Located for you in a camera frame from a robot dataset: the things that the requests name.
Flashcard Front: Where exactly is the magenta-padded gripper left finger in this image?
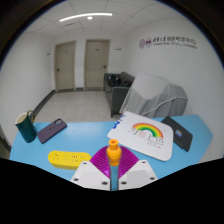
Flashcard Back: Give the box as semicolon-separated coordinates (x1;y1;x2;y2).
70;145;112;192

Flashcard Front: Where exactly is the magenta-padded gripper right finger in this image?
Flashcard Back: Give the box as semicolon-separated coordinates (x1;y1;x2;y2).
117;145;158;191

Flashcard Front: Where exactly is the yellow power strip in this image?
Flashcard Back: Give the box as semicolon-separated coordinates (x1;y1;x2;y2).
47;149;92;171

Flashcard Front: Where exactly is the white rainbow-print mouse pad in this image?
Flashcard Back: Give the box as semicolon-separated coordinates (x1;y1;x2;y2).
106;110;174;162

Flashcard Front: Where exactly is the dark flat case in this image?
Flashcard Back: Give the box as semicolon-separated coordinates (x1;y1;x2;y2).
160;115;194;153

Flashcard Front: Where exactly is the purple-cased smartphone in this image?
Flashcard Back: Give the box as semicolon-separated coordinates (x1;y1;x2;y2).
36;117;68;145

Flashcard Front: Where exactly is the grey sofa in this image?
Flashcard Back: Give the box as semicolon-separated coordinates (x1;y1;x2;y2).
103;71;136;118

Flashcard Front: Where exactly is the grey cloth-covered furniture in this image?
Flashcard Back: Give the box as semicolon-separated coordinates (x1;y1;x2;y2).
118;73;189;119

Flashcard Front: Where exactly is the dark bag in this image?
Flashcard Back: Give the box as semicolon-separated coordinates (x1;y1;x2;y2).
107;75;123;84

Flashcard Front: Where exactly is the wide beige door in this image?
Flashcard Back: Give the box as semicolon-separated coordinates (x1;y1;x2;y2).
83;39;111;91

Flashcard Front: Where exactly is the narrow beige door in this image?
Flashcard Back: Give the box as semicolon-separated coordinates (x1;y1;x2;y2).
53;40;77;93

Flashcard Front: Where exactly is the long linear ceiling light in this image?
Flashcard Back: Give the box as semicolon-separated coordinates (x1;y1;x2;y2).
58;12;114;23

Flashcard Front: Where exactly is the teal mug with gold handle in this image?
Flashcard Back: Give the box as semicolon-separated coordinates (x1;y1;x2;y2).
14;110;38;144

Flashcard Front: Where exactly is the wall sign lettering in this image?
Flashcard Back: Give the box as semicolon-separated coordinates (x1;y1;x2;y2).
138;35;198;50

